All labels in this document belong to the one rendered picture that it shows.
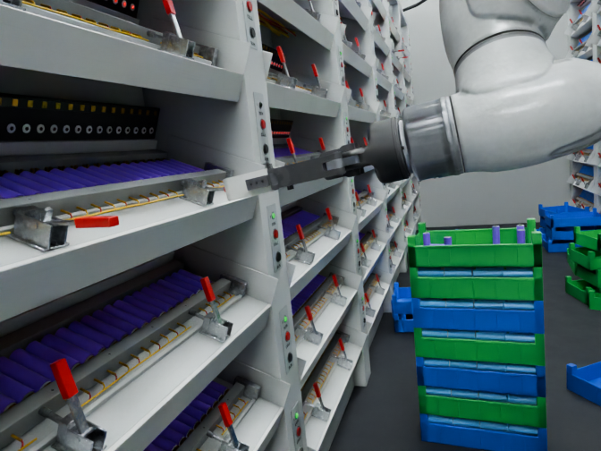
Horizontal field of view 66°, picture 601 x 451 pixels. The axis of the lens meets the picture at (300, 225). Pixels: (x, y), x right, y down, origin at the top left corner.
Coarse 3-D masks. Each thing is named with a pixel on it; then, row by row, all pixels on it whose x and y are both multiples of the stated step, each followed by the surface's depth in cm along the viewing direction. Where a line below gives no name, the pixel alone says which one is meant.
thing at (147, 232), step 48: (0, 144) 53; (48, 144) 59; (96, 144) 67; (144, 144) 77; (192, 144) 82; (0, 240) 39; (96, 240) 44; (144, 240) 51; (192, 240) 62; (0, 288) 35; (48, 288) 40
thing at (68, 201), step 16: (176, 176) 66; (192, 176) 68; (208, 176) 73; (224, 176) 78; (48, 192) 46; (64, 192) 47; (80, 192) 48; (96, 192) 50; (112, 192) 52; (128, 192) 55; (144, 192) 58; (160, 192) 61; (176, 192) 63; (0, 208) 39; (64, 208) 46; (80, 208) 47; (0, 224) 40
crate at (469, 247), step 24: (408, 240) 117; (432, 240) 134; (456, 240) 131; (480, 240) 129; (504, 240) 126; (528, 240) 123; (432, 264) 115; (456, 264) 113; (480, 264) 111; (504, 264) 109; (528, 264) 107
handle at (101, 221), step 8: (48, 216) 40; (104, 216) 39; (112, 216) 38; (56, 224) 39; (64, 224) 39; (72, 224) 39; (80, 224) 38; (88, 224) 38; (96, 224) 38; (104, 224) 37; (112, 224) 38
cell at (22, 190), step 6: (0, 180) 47; (6, 180) 47; (6, 186) 46; (12, 186) 46; (18, 186) 47; (24, 186) 47; (18, 192) 46; (24, 192) 46; (30, 192) 46; (36, 192) 46
